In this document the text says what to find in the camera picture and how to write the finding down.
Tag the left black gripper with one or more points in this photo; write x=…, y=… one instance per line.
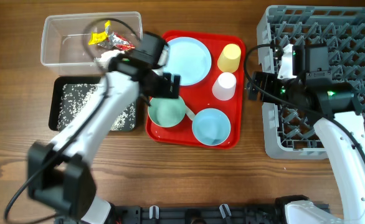
x=172, y=86

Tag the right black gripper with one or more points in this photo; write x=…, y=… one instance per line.
x=270, y=81

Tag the green bowl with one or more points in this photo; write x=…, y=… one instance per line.
x=166, y=112

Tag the red silver foil wrapper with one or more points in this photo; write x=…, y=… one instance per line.
x=116, y=41

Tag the light blue bowl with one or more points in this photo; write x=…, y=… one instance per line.
x=211, y=127

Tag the yellow foil wrapper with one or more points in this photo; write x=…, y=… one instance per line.
x=97, y=38

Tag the white rice grains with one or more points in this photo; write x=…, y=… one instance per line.
x=73, y=99

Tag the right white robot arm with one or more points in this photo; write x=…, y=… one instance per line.
x=334, y=111

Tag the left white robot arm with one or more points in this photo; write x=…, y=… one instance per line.
x=59, y=173

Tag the black waste tray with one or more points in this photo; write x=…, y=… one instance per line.
x=58, y=84

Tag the clear plastic waste bin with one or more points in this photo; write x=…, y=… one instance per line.
x=64, y=38

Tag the grey dishwasher rack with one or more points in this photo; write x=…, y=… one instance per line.
x=287, y=133

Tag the white plastic cup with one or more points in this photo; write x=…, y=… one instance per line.
x=224, y=87

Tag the large light blue plate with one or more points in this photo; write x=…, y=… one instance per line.
x=189, y=58

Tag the white plastic spoon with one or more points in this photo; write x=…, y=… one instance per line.
x=190, y=114

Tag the red serving tray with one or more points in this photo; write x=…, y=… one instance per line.
x=199, y=96

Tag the yellow plastic cup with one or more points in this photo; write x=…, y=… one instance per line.
x=229, y=58

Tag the crumpled white tissue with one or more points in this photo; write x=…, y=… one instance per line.
x=105, y=58

